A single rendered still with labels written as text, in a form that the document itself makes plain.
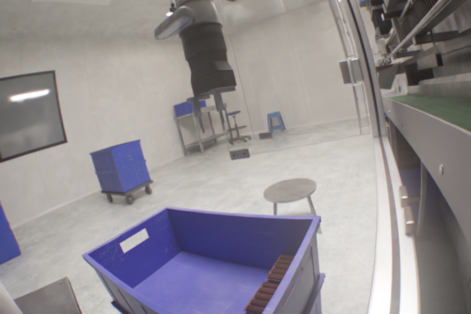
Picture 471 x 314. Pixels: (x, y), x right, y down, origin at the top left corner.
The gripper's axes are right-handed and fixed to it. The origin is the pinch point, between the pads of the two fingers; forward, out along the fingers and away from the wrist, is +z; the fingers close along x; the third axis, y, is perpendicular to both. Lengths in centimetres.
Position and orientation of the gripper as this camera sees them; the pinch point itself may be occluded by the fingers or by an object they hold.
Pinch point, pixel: (213, 130)
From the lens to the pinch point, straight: 38.3
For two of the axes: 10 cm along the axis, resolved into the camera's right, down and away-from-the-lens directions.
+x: -7.3, 0.9, 6.8
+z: 2.3, 9.7, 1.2
